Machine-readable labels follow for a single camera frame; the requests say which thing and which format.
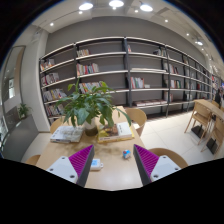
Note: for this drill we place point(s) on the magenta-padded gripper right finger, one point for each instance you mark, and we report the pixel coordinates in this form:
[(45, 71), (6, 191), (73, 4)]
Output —
[(165, 166)]

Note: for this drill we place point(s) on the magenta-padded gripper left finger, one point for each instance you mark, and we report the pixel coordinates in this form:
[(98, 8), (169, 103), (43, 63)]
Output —
[(61, 168)]

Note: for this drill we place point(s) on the small white charger block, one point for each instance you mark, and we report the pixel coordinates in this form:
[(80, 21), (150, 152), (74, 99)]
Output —
[(126, 154)]

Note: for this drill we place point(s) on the white power strip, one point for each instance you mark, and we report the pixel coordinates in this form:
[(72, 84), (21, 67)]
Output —
[(96, 164)]

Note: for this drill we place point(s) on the grey-white cover book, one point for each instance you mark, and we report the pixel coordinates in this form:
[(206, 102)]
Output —
[(66, 134)]

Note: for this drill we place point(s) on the green potted plant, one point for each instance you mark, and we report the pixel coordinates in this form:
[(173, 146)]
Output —
[(90, 128)]

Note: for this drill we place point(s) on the thin yellow book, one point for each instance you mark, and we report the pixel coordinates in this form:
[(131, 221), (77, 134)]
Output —
[(115, 140)]

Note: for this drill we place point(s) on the small background potted plant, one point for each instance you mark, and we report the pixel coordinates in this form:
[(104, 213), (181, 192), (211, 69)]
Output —
[(23, 110)]

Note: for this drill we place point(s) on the person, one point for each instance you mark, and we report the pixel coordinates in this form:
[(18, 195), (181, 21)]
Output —
[(218, 98)]

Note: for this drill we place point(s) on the grey bookshelf unit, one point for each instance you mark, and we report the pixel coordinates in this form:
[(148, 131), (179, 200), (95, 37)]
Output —
[(100, 55)]

